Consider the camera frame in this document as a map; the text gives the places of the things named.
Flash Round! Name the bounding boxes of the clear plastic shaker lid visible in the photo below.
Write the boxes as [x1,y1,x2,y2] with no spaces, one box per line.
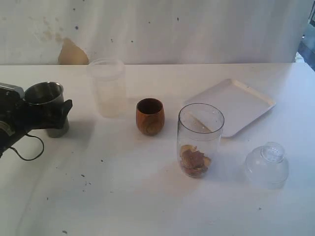
[244,142,289,189]

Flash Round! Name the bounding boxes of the translucent plastic container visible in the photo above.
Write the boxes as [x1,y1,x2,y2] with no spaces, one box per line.
[87,58,127,118]

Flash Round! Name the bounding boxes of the reddish-brown apple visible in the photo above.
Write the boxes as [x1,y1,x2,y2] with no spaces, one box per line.
[179,145,212,178]

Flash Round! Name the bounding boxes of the white square tray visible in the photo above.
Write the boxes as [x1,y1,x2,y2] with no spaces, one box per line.
[184,79,276,138]

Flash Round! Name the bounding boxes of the stainless steel cup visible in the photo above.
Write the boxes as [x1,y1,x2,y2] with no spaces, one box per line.
[25,82,69,138]

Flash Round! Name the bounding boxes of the clear plastic shaker cup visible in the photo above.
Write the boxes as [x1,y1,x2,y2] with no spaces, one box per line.
[177,103,225,171]

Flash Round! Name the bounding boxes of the brown wooden cup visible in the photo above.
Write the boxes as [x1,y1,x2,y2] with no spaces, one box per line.
[136,98,165,136]

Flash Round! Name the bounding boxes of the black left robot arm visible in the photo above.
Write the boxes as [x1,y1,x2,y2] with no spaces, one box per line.
[0,99,51,161]

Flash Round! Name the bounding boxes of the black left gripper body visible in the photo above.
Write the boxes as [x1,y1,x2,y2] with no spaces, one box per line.
[0,100,46,150]

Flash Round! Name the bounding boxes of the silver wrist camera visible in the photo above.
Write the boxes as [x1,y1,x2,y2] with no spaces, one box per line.
[0,83,25,104]

